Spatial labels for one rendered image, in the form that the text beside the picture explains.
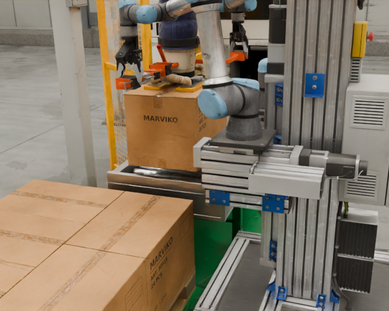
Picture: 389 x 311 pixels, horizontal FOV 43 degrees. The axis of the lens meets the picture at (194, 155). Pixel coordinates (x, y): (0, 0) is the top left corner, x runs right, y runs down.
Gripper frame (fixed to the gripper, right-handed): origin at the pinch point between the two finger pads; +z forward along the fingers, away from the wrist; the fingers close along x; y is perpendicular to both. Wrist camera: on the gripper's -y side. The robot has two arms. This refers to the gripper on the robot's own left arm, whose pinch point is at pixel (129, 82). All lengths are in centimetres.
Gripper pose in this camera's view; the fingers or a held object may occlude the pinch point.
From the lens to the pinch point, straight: 227.6
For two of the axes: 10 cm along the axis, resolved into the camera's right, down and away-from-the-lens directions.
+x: -9.4, -1.1, 3.3
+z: 0.1, 9.4, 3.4
